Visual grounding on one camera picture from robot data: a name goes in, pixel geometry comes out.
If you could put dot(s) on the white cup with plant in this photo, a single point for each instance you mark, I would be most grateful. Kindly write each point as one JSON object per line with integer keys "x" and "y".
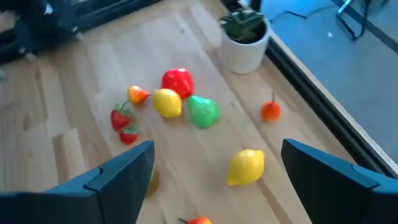
{"x": 242, "y": 56}

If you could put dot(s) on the small green fruit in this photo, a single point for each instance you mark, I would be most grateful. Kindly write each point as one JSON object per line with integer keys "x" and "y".
{"x": 202, "y": 112}

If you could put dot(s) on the yellow lemon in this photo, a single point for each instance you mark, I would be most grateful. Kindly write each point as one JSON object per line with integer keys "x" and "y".
{"x": 167, "y": 103}
{"x": 245, "y": 167}

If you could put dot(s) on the red pear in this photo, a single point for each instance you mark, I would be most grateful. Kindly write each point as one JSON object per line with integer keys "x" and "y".
{"x": 178, "y": 82}

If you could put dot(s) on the small orange fruit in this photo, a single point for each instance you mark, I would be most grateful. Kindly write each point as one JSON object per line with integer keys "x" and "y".
{"x": 270, "y": 111}

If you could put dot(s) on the red strawberry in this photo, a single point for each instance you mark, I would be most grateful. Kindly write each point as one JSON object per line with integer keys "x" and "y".
{"x": 128, "y": 137}
{"x": 119, "y": 120}

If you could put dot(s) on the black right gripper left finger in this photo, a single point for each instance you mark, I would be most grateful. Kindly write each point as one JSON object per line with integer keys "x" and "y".
{"x": 130, "y": 180}

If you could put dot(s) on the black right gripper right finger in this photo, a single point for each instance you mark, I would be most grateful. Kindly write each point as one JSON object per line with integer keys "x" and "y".
{"x": 323, "y": 186}

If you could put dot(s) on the small yellow-red peach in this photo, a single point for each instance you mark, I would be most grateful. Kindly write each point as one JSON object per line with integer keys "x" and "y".
{"x": 136, "y": 95}
{"x": 199, "y": 221}

